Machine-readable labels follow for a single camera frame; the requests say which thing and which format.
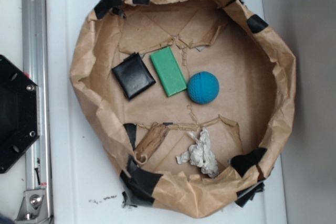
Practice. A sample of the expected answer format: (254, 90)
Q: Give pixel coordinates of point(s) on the brown wood chip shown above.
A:
(150, 143)

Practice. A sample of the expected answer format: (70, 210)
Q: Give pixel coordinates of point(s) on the brown paper bin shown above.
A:
(249, 122)

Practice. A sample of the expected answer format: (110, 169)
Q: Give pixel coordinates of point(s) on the green rectangular block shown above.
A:
(168, 71)

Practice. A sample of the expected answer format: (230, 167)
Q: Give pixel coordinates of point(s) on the blue dimpled ball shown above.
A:
(203, 87)

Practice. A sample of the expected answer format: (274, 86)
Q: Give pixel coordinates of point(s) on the black folded square pad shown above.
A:
(133, 76)

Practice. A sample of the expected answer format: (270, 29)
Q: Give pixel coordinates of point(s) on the crumpled white paper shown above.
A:
(200, 154)

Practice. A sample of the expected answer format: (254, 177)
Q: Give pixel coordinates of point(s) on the white tray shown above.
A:
(86, 188)

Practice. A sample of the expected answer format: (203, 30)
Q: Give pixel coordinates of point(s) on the aluminium extrusion rail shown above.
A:
(37, 157)

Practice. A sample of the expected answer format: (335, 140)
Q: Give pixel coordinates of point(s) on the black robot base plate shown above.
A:
(19, 117)

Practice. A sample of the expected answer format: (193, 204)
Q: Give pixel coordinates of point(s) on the metal corner bracket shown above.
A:
(33, 208)

